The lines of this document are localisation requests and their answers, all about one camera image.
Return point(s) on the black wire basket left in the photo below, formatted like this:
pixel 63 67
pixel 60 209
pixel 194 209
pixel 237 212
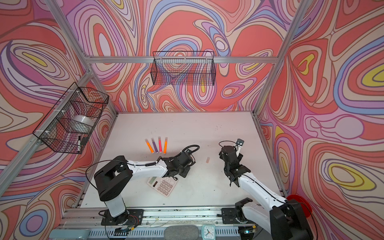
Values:
pixel 56 132

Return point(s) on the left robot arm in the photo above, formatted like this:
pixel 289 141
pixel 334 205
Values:
pixel 112 178

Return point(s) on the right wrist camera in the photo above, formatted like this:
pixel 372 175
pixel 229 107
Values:
pixel 240 143

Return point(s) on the black wire basket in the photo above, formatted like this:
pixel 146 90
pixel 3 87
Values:
pixel 56 132
pixel 186 68

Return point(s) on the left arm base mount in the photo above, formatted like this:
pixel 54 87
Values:
pixel 130 218

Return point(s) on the red plastic cup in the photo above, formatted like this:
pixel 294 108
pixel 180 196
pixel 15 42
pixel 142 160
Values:
pixel 304 204

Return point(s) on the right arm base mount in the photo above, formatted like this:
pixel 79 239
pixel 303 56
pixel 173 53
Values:
pixel 235 215

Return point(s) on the grey padded cushion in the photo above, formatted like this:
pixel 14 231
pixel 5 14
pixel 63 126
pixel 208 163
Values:
pixel 185 232

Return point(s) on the purple pen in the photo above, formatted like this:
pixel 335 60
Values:
pixel 155 146

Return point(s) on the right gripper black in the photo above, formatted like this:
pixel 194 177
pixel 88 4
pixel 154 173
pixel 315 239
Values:
pixel 221 154

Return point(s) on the pink pen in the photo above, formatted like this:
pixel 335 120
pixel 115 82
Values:
pixel 160 145

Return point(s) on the black wire basket back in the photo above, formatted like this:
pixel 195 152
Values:
pixel 186 68

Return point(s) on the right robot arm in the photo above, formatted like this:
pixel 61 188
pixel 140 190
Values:
pixel 283 219

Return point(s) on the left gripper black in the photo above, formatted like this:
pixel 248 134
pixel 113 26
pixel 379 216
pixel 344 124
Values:
pixel 187 170

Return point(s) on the black marker in basket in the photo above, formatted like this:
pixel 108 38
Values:
pixel 79 144

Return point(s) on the pink calculator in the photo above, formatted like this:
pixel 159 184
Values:
pixel 163 186

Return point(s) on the orange pen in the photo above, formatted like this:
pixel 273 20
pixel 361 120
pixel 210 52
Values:
pixel 149 146
pixel 165 145

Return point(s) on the small white clock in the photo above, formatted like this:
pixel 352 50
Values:
pixel 208 232

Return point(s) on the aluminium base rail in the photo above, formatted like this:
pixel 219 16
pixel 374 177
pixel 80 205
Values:
pixel 87 218

